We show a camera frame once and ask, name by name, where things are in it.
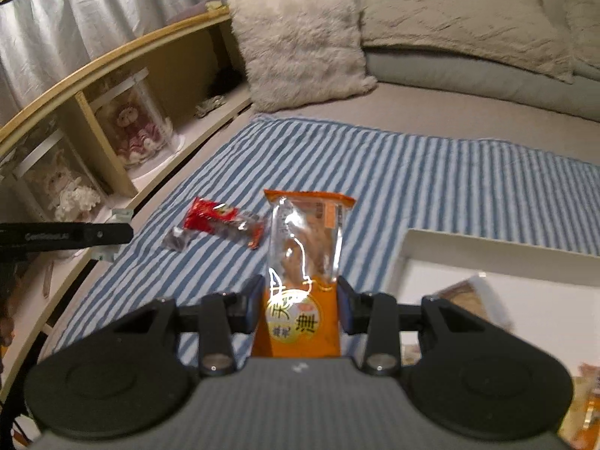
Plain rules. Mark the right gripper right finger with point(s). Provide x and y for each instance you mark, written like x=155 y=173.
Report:
x=353 y=308

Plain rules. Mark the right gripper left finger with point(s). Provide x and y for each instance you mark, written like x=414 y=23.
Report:
x=248 y=304

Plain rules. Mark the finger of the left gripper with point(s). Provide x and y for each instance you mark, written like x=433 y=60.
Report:
x=57 y=236

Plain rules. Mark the orange clear snack packet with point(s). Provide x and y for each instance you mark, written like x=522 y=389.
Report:
x=299 y=317

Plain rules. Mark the white plush in case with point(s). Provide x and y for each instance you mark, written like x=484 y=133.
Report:
x=56 y=185

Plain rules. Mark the small silver snack packet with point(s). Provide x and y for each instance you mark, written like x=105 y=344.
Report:
x=177 y=239

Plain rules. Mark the red snack packet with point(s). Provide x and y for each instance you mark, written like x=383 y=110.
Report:
x=223 y=220

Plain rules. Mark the wooden bedside shelf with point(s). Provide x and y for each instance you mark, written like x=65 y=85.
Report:
x=197 y=76

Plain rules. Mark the clear wrapped round pastry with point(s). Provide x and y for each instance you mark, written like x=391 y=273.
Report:
x=476 y=295

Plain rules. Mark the blue white striped cloth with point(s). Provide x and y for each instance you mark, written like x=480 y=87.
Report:
x=483 y=188

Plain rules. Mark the doll in clear case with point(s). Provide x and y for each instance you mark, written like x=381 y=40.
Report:
x=140 y=132

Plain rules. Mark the white cardboard box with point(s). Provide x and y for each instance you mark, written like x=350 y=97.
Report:
x=550 y=297

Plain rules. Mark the grey curtain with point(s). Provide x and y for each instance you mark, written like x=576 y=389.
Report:
x=44 y=41

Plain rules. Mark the grey folded duvet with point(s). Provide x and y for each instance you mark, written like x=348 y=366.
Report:
x=478 y=77

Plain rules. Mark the pale yellow snack bag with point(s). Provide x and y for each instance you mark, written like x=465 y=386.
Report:
x=580 y=427

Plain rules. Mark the fluffy cream pillow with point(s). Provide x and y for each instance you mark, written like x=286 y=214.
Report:
x=300 y=52

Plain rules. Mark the beige quilted blanket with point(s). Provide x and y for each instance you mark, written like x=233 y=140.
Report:
x=518 y=33

